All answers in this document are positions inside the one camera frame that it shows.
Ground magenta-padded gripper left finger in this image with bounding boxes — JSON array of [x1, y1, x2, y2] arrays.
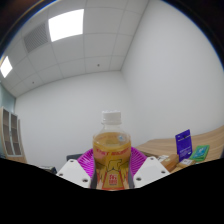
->
[[55, 148, 98, 190]]

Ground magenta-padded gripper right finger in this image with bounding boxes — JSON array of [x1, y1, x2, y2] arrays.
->
[[128, 146, 171, 190]]

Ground yellow-labelled tea drink bottle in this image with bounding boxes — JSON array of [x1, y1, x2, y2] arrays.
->
[[92, 110, 132, 191]]

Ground white paper packet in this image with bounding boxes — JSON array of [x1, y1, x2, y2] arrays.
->
[[157, 154, 170, 163]]

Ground orange-brown box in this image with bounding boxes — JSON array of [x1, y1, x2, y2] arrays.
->
[[161, 153, 181, 173]]

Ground wooden side desk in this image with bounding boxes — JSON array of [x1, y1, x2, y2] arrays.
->
[[134, 136, 178, 158]]

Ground small tan box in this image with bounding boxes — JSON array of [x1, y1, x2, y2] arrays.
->
[[177, 158, 197, 169]]

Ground tall purple box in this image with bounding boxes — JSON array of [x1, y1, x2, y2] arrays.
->
[[174, 129, 194, 162]]

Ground green packet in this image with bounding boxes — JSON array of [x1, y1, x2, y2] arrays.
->
[[189, 144, 211, 163]]

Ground wooden shelf cabinet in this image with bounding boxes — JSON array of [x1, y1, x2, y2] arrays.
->
[[0, 106, 28, 164]]

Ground small square ceiling light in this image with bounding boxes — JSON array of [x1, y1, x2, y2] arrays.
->
[[0, 55, 14, 79]]

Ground ceiling air vent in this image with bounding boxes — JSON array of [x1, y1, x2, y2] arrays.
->
[[23, 21, 50, 54]]

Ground large square ceiling light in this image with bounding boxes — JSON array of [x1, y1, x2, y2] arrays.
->
[[48, 8, 85, 43]]

